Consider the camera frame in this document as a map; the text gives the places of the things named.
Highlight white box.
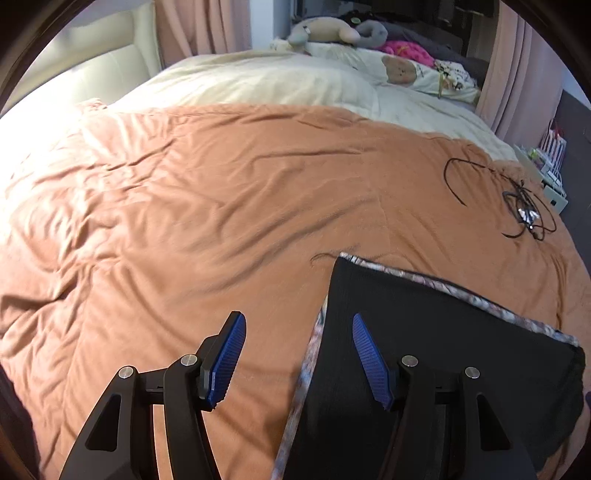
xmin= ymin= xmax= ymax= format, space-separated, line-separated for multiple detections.
xmin=542 ymin=182 xmax=570 ymax=213

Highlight orange blanket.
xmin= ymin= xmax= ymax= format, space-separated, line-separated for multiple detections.
xmin=0 ymin=99 xmax=591 ymax=480

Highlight cream padded headboard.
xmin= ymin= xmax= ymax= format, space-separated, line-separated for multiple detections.
xmin=0 ymin=0 xmax=162 ymax=116

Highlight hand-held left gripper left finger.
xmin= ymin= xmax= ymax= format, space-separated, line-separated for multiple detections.
xmin=58 ymin=311 xmax=247 ymax=480

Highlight beige plush toy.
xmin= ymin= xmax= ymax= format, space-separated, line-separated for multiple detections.
xmin=288 ymin=17 xmax=361 ymax=49

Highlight cream pillow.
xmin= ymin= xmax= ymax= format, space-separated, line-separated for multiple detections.
xmin=108 ymin=48 xmax=518 ymax=162

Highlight black pants with patterned trim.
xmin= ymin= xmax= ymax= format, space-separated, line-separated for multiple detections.
xmin=274 ymin=252 xmax=586 ymax=480

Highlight pink curtain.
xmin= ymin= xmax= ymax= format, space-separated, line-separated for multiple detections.
xmin=475 ymin=4 xmax=566 ymax=148
xmin=154 ymin=0 xmax=252 ymax=68

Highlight pink cloth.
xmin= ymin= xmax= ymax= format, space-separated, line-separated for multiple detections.
xmin=381 ymin=41 xmax=435 ymax=65

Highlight tangled black cable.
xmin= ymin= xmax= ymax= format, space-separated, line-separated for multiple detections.
xmin=443 ymin=157 xmax=557 ymax=241

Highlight bear-print pillow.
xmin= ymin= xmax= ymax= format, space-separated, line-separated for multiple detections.
xmin=307 ymin=41 xmax=481 ymax=104

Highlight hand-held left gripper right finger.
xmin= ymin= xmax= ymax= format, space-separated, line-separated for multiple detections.
xmin=352 ymin=313 xmax=539 ymax=480

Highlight grey plush toy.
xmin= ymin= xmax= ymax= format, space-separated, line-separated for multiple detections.
xmin=353 ymin=19 xmax=389 ymax=51

